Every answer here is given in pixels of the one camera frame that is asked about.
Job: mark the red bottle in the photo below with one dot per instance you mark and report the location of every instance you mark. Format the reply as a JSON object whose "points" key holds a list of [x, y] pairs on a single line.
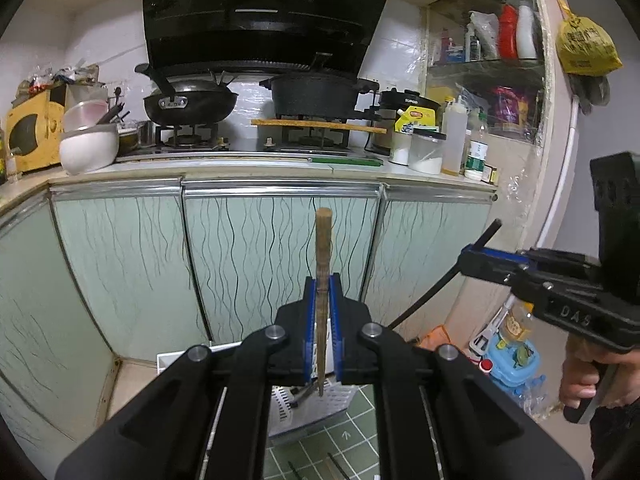
{"points": [[508, 35]]}

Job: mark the green checked tablecloth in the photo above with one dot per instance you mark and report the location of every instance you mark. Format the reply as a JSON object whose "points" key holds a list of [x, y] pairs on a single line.
{"points": [[350, 455]]}

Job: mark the clear container with white powder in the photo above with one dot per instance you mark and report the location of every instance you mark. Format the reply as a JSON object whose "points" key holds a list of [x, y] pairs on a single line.
{"points": [[425, 157]]}

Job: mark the wooden knife block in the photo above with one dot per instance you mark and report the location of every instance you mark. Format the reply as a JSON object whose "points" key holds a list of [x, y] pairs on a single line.
{"points": [[40, 130]]}

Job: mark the blue cartoon plastic container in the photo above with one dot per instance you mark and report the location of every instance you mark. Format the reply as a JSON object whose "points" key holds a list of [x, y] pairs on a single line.
{"points": [[515, 370]]}

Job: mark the small yellow box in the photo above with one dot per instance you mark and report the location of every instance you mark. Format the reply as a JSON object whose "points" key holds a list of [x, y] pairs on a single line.
{"points": [[490, 175]]}

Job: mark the yellow seasoning pouch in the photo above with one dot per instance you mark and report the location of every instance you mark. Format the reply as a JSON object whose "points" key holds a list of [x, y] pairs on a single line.
{"points": [[417, 120]]}

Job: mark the white bowl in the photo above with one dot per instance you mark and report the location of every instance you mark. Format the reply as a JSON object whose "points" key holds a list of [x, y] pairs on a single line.
{"points": [[87, 152]]}

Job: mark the yellow plastic bag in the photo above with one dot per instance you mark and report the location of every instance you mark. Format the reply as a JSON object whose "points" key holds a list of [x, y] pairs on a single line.
{"points": [[587, 45]]}

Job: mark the green glass cabinet door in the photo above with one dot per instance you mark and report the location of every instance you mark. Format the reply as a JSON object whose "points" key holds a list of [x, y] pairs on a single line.
{"points": [[45, 300], [125, 270], [420, 240], [240, 260]]}

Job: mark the steel bowl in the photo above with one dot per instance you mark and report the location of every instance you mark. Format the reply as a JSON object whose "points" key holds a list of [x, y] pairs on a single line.
{"points": [[131, 140]]}

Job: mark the green plastic strip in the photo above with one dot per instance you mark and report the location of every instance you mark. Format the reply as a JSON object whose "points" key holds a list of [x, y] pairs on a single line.
{"points": [[350, 161]]}

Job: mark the slender black chopstick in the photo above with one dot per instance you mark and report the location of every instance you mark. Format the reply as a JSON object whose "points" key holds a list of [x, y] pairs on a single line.
{"points": [[487, 233]]}

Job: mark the gas stove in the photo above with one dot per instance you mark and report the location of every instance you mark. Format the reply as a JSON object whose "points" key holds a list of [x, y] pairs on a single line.
{"points": [[250, 145]]}

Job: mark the person's right hand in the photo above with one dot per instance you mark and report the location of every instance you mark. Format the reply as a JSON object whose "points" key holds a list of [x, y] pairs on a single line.
{"points": [[577, 375]]}

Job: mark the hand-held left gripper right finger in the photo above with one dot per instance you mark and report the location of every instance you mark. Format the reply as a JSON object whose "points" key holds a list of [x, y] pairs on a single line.
{"points": [[337, 320]]}

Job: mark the long wooden cutting board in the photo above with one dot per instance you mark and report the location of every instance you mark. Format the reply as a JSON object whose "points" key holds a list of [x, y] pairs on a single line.
{"points": [[320, 125]]}

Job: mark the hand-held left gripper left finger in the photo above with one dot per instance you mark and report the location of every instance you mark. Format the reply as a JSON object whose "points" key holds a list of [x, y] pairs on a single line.
{"points": [[311, 320]]}

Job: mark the person's right forearm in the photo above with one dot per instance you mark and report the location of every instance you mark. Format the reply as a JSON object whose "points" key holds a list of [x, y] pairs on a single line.
{"points": [[620, 435]]}

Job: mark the orange plastic bag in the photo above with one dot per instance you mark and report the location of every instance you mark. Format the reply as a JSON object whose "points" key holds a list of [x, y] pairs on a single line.
{"points": [[440, 337]]}

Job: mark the black electric cooker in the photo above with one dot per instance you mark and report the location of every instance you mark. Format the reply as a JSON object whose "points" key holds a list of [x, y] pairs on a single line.
{"points": [[382, 130]]}

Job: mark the yellow lid plastic jar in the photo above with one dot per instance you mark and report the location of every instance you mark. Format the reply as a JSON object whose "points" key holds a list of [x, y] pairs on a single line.
{"points": [[517, 325]]}

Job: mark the white utensil holder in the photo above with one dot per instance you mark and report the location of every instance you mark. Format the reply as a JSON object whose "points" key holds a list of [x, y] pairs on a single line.
{"points": [[287, 410]]}

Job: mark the green label bottle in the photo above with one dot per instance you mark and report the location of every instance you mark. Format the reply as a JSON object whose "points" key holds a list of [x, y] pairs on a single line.
{"points": [[477, 157]]}

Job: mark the black range hood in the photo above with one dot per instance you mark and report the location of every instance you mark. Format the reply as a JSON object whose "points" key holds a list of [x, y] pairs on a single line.
{"points": [[260, 10]]}

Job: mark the small white container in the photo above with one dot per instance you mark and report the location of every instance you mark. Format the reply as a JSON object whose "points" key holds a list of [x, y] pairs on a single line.
{"points": [[400, 152]]}

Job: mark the white squeeze bottle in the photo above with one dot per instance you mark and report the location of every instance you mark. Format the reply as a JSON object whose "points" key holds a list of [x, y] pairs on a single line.
{"points": [[454, 140]]}

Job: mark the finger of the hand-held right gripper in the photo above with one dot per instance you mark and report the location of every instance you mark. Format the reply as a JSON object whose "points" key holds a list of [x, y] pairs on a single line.
{"points": [[565, 262], [490, 270]]}

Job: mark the purple snack bag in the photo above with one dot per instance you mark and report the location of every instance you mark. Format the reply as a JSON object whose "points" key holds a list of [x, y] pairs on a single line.
{"points": [[510, 107]]}

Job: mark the black wok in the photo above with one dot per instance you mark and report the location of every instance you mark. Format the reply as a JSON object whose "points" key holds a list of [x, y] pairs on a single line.
{"points": [[190, 105]]}

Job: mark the glass wall shelf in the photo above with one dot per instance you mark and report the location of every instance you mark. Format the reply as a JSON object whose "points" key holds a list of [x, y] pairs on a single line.
{"points": [[480, 65]]}

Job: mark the black cast iron pot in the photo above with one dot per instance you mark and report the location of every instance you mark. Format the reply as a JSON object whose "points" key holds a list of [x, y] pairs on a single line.
{"points": [[315, 97]]}

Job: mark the wooden chopstick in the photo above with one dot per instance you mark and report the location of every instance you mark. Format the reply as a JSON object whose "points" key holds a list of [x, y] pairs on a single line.
{"points": [[333, 467], [323, 240]]}

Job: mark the pile of small packets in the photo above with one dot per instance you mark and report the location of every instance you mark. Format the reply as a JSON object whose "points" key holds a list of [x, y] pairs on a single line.
{"points": [[55, 77]]}

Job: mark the white plastic tool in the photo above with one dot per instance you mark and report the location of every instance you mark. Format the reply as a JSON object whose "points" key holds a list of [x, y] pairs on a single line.
{"points": [[487, 340]]}

